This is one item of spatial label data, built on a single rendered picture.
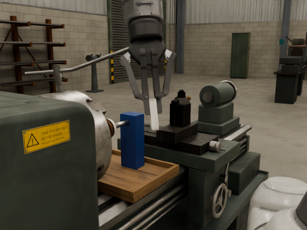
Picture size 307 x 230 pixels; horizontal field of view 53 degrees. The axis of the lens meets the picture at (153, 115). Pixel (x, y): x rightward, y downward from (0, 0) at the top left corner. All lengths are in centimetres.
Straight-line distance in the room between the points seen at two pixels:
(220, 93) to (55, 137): 134
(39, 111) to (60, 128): 6
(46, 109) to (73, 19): 971
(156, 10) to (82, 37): 991
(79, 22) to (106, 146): 966
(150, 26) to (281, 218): 45
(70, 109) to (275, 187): 48
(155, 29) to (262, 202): 44
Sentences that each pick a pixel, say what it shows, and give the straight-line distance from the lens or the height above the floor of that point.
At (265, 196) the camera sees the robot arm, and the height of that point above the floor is 105.
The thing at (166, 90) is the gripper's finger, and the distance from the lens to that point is 68.
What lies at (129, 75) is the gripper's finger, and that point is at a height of 132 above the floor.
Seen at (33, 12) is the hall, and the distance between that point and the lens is 934.
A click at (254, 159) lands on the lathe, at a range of 209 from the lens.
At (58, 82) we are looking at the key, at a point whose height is 127.
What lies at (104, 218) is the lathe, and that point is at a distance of 102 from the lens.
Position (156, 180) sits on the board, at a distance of 116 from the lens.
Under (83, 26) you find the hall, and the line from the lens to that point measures 1066.
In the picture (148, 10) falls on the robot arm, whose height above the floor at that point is 145.
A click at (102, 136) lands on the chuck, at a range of 92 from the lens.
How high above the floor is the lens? 138
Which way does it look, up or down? 13 degrees down
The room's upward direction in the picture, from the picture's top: straight up
